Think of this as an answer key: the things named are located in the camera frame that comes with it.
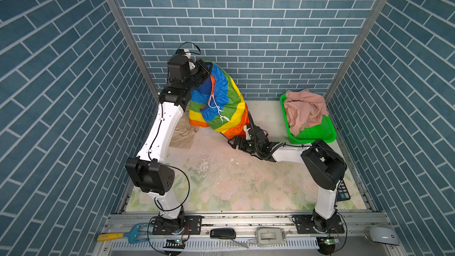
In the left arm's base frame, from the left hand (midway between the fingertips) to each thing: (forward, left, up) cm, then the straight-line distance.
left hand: (214, 62), depth 71 cm
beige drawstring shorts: (-4, +21, -44) cm, 49 cm away
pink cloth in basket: (+4, -49, -32) cm, 58 cm away
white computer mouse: (-56, -64, -37) cm, 93 cm away
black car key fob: (-53, -3, -43) cm, 69 cm away
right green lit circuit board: (-58, -46, -48) cm, 88 cm away
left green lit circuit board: (-56, +17, -50) cm, 77 cm away
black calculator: (-38, -59, -44) cm, 83 cm away
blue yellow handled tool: (-53, +33, -45) cm, 77 cm away
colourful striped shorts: (-3, -1, -20) cm, 20 cm away
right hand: (-13, -7, -39) cm, 42 cm away
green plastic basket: (-7, -61, -40) cm, 73 cm away
